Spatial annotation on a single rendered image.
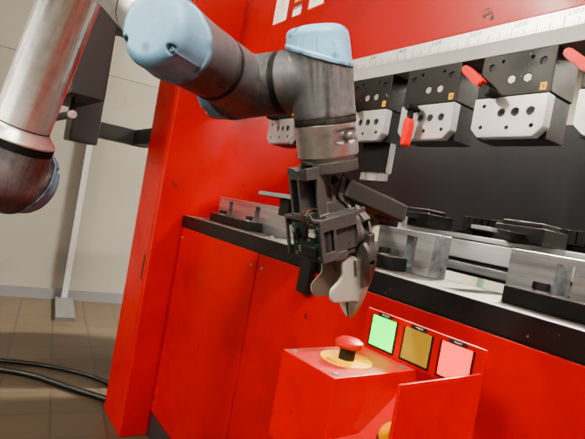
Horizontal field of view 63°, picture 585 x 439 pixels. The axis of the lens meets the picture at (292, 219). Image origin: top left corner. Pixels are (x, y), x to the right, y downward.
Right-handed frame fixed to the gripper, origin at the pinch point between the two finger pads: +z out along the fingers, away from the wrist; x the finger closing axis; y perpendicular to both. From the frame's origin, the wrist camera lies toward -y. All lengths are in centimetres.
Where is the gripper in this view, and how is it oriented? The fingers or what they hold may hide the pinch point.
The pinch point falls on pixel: (353, 305)
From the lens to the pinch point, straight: 66.1
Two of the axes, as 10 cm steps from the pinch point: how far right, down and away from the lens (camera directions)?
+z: 1.0, 9.7, 2.3
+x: 6.0, 1.2, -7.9
